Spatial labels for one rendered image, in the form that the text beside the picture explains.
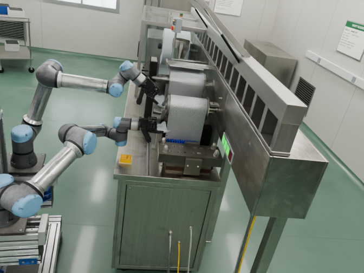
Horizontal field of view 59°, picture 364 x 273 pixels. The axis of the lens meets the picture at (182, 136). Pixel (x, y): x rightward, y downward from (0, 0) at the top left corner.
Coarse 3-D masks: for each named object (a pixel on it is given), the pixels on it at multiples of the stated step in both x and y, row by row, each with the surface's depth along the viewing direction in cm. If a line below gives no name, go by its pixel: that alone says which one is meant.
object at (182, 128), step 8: (168, 120) 206; (176, 120) 206; (184, 120) 207; (192, 120) 207; (200, 120) 208; (168, 128) 208; (176, 128) 209; (184, 128) 209; (192, 128) 210; (200, 128) 210; (168, 136) 211; (176, 136) 212; (184, 136) 212; (192, 136) 213; (200, 136) 213
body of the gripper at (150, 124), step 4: (140, 116) 205; (148, 116) 207; (152, 116) 208; (140, 120) 202; (144, 120) 202; (148, 120) 202; (152, 120) 206; (156, 120) 205; (140, 124) 204; (144, 124) 204; (148, 124) 202; (152, 124) 202; (156, 124) 203; (148, 128) 204; (152, 128) 205; (156, 128) 209
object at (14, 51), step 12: (0, 12) 554; (12, 12) 533; (24, 12) 598; (24, 24) 608; (24, 36) 617; (0, 48) 591; (12, 48) 584; (24, 48) 615; (0, 60) 545; (0, 72) 553
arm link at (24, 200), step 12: (72, 132) 168; (84, 132) 168; (72, 144) 163; (84, 144) 165; (60, 156) 159; (72, 156) 162; (48, 168) 154; (60, 168) 157; (36, 180) 149; (48, 180) 152; (12, 192) 143; (24, 192) 143; (36, 192) 146; (12, 204) 141; (24, 204) 140; (36, 204) 146; (24, 216) 143
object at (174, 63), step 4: (168, 60) 225; (172, 60) 226; (172, 64) 220; (176, 64) 220; (180, 64) 220; (184, 64) 221; (188, 64) 224; (192, 64) 224; (196, 64) 225; (200, 64) 229; (204, 64) 229; (192, 68) 222; (196, 68) 224; (200, 68) 223; (204, 68) 223; (208, 68) 223; (212, 68) 224
